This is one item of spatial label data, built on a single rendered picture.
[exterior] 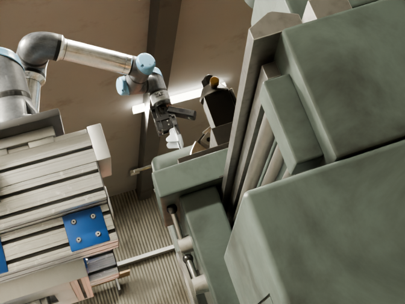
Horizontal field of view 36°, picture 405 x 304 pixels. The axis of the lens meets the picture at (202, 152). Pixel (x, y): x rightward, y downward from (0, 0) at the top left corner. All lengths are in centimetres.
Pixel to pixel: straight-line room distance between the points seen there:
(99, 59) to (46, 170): 91
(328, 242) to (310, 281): 4
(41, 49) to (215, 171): 112
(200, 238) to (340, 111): 68
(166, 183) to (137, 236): 957
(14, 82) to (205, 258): 64
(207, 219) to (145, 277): 944
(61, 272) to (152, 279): 922
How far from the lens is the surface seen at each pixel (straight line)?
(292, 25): 71
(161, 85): 247
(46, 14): 558
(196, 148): 207
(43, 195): 144
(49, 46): 226
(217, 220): 131
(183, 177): 130
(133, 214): 1095
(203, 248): 129
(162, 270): 1076
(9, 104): 153
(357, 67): 70
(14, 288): 154
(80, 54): 229
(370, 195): 65
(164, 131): 244
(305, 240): 63
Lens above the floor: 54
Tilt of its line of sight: 17 degrees up
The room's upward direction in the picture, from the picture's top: 20 degrees counter-clockwise
